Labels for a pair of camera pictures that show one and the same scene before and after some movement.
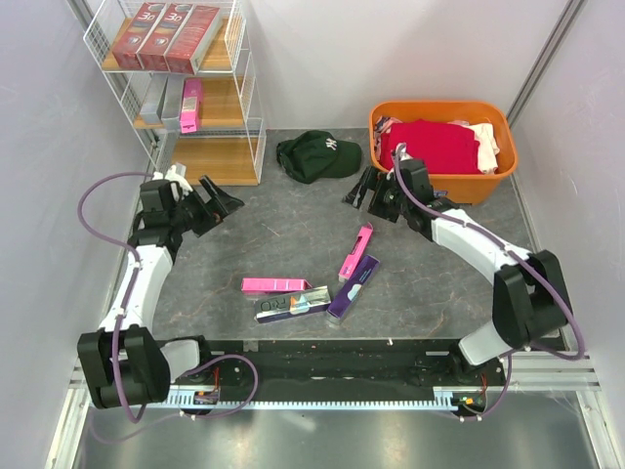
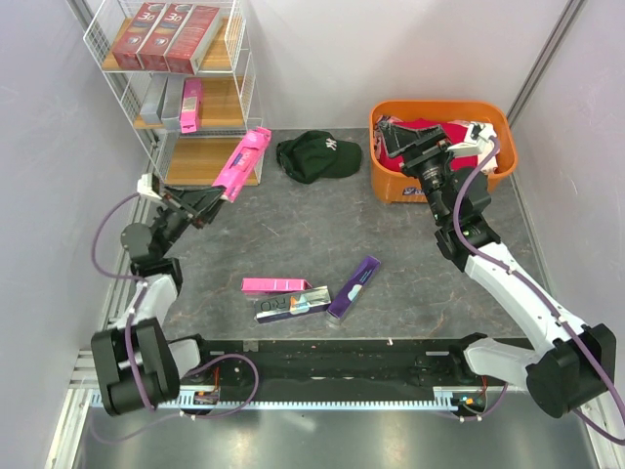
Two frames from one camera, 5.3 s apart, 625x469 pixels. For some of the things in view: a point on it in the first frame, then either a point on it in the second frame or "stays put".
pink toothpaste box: (356, 256) -> (242, 163)
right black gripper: (382, 181) -> (399, 139)
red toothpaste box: (125, 53) stays put
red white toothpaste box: (193, 38) stays put
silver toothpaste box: (171, 114) stays put
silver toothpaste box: (151, 110) stays put
